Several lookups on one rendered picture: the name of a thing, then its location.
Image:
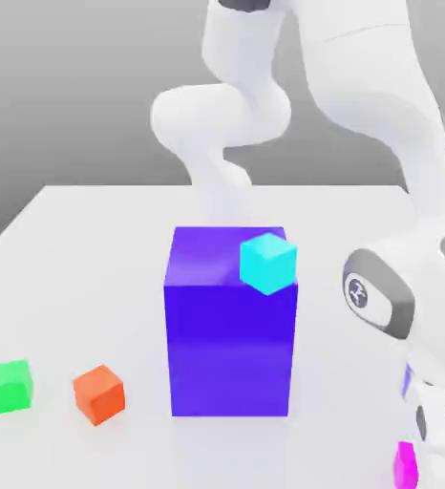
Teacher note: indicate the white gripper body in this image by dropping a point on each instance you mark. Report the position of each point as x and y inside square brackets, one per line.
[442, 447]

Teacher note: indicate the small magenta cube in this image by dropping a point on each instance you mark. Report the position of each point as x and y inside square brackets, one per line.
[404, 468]

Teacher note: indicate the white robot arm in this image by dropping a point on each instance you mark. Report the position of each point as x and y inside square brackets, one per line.
[375, 99]

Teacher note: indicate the small cyan cube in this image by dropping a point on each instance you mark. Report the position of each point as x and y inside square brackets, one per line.
[267, 263]

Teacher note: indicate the small orange cube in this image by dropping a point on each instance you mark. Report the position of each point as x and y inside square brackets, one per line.
[99, 395]

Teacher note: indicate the small green cube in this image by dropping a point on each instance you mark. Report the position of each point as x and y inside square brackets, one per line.
[9, 386]

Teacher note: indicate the large purple box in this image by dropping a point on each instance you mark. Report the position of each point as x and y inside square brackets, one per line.
[228, 351]

